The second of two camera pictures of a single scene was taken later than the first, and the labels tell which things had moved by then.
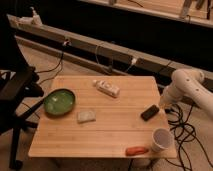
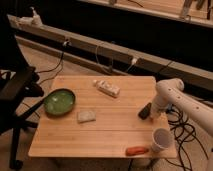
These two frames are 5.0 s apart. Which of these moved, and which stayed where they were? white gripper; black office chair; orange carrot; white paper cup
Moved: white gripper
Stayed: black office chair; white paper cup; orange carrot
